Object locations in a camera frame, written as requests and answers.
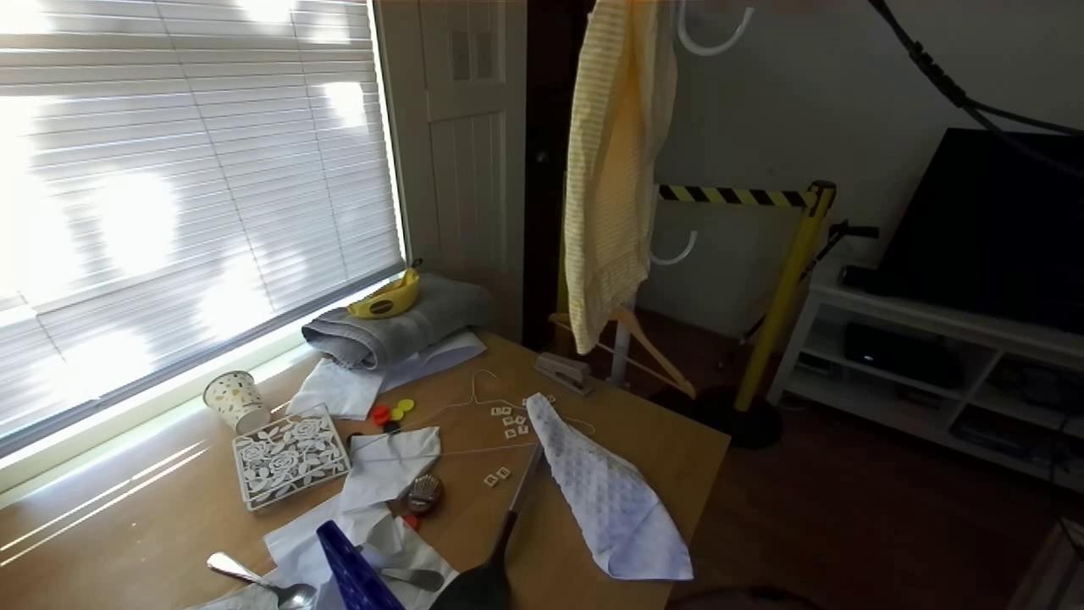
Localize yellow striped towel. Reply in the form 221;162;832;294
560;0;685;359

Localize gray folded towel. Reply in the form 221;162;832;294
299;270;497;371

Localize white coat rack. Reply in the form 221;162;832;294
606;0;759;386

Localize pale folded paper sheet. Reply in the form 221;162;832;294
375;330;491;397

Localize wooden clothes hanger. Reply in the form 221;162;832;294
545;305;706;401

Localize white panelled door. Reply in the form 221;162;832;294
373;0;532;343

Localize yellow banana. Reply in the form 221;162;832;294
344;269;422;320

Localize white cloth with blue print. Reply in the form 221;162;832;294
519;391;699;585

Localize white paper napkin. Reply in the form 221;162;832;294
357;510;461;607
286;354;391;422

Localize small brown round kalimba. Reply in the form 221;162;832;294
400;471;446;532

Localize yellow black striped barrier tape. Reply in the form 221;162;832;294
656;179;824;214

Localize white patterned basket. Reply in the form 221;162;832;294
232;406;351;516

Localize small gray spoon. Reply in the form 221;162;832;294
378;564;446;592

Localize blue starred bag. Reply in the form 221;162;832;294
313;518;407;610

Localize black media box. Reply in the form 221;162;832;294
840;319;971;392

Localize white television stand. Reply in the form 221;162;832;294
767;276;1084;492

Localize white window blinds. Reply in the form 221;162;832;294
0;0;407;447

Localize large metal spoon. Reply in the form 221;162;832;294
202;549;323;610

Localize black television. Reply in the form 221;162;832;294
874;125;1084;337

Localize yellow barrier post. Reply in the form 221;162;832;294
548;179;574;331
688;179;840;450

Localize black spatula with metal handle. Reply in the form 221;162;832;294
430;447;545;610

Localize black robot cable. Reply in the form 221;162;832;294
865;0;1084;179

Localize gray aluminium frame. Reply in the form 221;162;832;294
1003;516;1084;610

